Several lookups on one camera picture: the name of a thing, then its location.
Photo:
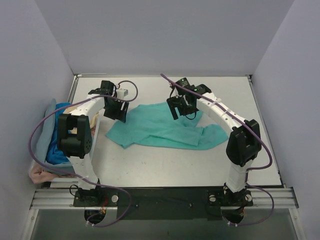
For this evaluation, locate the pink t shirt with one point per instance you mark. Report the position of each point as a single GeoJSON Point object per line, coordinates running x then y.
{"type": "Point", "coordinates": [39, 175]}

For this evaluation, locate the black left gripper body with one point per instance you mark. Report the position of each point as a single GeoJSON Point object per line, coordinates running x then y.
{"type": "Point", "coordinates": [116, 110]}

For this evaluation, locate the teal t shirt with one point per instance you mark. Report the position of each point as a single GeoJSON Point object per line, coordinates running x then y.
{"type": "Point", "coordinates": [152, 125]}

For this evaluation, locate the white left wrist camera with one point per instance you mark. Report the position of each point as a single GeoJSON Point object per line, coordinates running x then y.
{"type": "Point", "coordinates": [120, 93]}

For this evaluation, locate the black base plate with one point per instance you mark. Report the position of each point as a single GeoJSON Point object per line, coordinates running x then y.
{"type": "Point", "coordinates": [168, 203]}

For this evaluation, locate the light blue t shirt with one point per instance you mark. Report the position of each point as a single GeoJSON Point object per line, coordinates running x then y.
{"type": "Point", "coordinates": [43, 144]}

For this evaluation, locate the aluminium frame rail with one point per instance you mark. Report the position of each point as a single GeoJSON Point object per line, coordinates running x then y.
{"type": "Point", "coordinates": [61, 199]}

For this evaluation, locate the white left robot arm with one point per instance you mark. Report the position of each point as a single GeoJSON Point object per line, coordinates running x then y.
{"type": "Point", "coordinates": [74, 132]}

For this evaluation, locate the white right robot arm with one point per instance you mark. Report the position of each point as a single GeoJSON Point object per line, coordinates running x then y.
{"type": "Point", "coordinates": [243, 135]}

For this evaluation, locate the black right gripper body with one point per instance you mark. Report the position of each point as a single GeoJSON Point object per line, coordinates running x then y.
{"type": "Point", "coordinates": [180, 104]}

